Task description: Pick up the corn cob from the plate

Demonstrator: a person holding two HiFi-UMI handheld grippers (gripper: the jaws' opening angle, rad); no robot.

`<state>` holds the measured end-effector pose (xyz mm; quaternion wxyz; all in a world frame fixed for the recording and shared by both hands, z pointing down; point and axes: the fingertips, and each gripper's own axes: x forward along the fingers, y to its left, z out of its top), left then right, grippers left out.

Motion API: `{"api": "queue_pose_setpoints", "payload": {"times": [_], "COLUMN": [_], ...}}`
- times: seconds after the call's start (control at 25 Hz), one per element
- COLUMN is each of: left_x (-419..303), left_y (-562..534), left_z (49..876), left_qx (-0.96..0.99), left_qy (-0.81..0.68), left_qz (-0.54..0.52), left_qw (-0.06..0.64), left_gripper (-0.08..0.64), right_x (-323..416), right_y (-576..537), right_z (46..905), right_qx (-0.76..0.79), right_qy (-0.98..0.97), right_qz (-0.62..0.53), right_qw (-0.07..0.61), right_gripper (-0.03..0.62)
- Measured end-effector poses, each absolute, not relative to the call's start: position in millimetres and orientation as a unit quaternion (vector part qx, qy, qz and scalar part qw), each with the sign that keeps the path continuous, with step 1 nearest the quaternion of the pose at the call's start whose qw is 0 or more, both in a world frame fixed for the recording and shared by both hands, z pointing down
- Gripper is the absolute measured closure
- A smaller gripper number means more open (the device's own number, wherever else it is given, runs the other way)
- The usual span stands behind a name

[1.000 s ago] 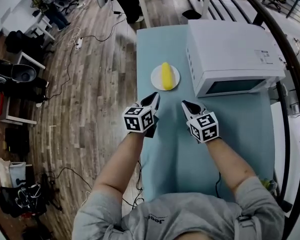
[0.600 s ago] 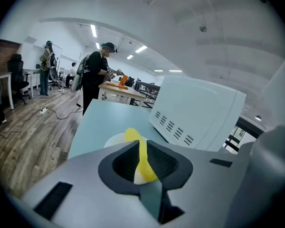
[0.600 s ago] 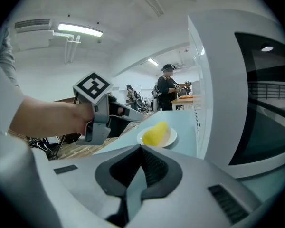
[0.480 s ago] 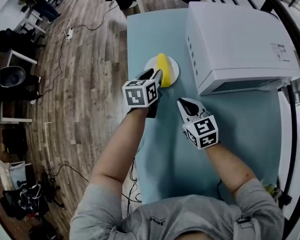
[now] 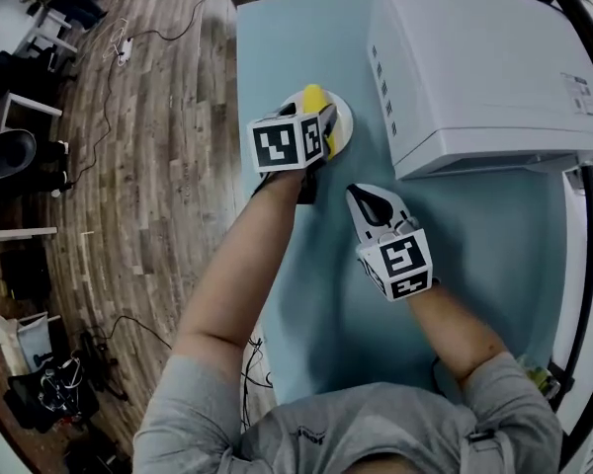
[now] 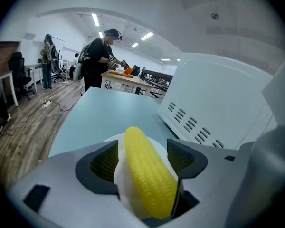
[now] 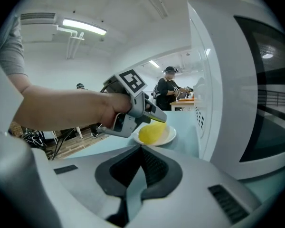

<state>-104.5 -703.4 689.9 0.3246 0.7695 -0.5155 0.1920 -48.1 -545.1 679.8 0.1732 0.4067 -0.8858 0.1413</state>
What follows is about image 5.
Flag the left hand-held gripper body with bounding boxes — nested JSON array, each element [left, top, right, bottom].
[[246, 111, 328, 205]]

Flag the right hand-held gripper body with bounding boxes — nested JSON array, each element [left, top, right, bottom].
[[356, 222, 439, 303]]

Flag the person's left forearm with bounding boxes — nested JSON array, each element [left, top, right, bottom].
[[171, 168, 311, 360]]

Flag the person's grey shirt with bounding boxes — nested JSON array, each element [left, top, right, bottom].
[[131, 351, 565, 474]]

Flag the dark grey chair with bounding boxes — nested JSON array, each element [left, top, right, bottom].
[[0, 128, 39, 181]]

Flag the yellow banana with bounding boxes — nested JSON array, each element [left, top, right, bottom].
[[301, 83, 345, 161]]

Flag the white microwave oven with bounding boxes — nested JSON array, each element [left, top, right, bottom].
[[366, 0, 593, 182]]

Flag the grey backpack strap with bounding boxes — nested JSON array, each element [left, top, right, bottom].
[[460, 429, 516, 474]]

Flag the white frame side table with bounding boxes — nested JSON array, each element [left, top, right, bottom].
[[0, 91, 64, 244]]

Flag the person's right forearm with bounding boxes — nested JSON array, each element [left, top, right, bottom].
[[403, 282, 511, 390]]

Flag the black bag with cables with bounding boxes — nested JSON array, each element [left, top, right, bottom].
[[3, 356, 101, 433]]

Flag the white round plate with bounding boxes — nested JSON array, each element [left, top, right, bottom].
[[278, 89, 355, 161]]

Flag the black metal railing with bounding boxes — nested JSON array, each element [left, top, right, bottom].
[[541, 0, 593, 468]]

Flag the white paper bags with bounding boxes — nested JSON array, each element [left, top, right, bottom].
[[0, 312, 49, 375]]

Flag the clear drink bottle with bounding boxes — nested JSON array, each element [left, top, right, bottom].
[[520, 356, 562, 400]]

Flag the black floor cable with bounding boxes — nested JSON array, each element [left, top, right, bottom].
[[63, 0, 224, 188], [106, 314, 174, 351]]

